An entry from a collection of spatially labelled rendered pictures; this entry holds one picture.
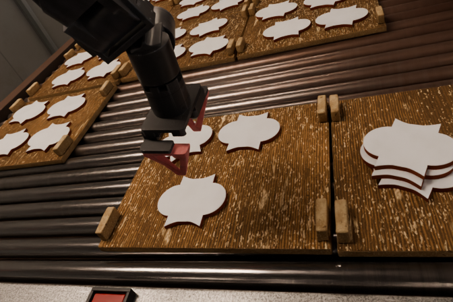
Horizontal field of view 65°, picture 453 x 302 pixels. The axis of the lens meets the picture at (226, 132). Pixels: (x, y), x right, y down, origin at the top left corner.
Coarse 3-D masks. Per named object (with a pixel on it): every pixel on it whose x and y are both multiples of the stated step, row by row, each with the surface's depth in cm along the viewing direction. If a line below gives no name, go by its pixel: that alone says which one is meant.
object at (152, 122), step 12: (180, 72) 48; (168, 84) 46; (180, 84) 47; (192, 84) 54; (156, 96) 47; (168, 96) 47; (180, 96) 48; (192, 96) 52; (156, 108) 48; (168, 108) 48; (180, 108) 49; (192, 108) 50; (144, 120) 50; (156, 120) 50; (168, 120) 49; (180, 120) 48; (144, 132) 49; (156, 132) 48; (168, 132) 48; (180, 132) 47
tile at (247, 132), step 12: (240, 120) 78; (252, 120) 77; (264, 120) 75; (228, 132) 76; (240, 132) 75; (252, 132) 73; (264, 132) 72; (276, 132) 71; (228, 144) 74; (240, 144) 72; (252, 144) 70
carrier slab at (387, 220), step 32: (384, 96) 70; (416, 96) 68; (448, 96) 65; (352, 128) 66; (448, 128) 59; (352, 160) 61; (352, 192) 56; (384, 192) 54; (448, 192) 50; (352, 224) 51; (384, 224) 50; (416, 224) 48; (448, 224) 47; (352, 256) 49; (384, 256) 48; (416, 256) 46; (448, 256) 45
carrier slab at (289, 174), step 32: (288, 128) 72; (320, 128) 69; (192, 160) 74; (224, 160) 71; (256, 160) 68; (288, 160) 65; (320, 160) 63; (128, 192) 73; (160, 192) 70; (256, 192) 62; (288, 192) 60; (320, 192) 58; (128, 224) 66; (160, 224) 63; (224, 224) 59; (256, 224) 57; (288, 224) 55
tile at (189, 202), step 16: (176, 192) 67; (192, 192) 66; (208, 192) 64; (224, 192) 63; (160, 208) 65; (176, 208) 64; (192, 208) 62; (208, 208) 61; (176, 224) 62; (192, 224) 61
